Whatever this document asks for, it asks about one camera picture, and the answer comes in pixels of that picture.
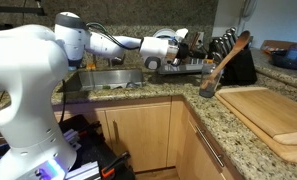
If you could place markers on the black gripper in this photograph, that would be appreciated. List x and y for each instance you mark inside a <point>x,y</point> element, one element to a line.
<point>185,52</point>

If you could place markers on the wooden spoon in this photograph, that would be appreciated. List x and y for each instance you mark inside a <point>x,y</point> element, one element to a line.
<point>241,42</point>

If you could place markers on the clear glass cup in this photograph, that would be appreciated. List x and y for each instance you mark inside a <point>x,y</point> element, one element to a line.
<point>208,87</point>

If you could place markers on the grey dish rack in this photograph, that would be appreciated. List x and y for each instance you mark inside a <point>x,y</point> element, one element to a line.
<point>192,65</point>

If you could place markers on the white plate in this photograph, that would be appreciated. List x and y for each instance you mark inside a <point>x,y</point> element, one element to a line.
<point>165,32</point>

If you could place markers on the black knife block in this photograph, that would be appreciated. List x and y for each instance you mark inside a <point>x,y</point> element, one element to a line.
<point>240,69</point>

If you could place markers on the orange sponge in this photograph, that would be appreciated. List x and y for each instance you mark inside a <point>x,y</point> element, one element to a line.
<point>90,66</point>

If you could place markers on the dark blue bowl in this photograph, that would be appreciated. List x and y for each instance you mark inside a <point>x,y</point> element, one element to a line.
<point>279,59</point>

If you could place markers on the stainless steel sink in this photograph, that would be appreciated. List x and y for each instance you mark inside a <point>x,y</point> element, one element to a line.
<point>105,79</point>

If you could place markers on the large wooden cutting board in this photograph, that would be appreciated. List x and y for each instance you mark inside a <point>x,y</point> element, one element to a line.
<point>286,152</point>

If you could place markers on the small wooden cutting board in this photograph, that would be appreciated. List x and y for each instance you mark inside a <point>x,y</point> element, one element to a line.
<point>272,112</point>

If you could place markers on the black orange clamp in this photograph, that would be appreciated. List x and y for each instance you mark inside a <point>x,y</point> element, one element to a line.
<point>110,169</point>

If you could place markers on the steel drawer handle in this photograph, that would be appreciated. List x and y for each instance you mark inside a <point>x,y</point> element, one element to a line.
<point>216,156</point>

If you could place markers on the steel cabinet door handle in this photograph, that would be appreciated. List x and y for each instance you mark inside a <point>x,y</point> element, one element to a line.
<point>116,132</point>

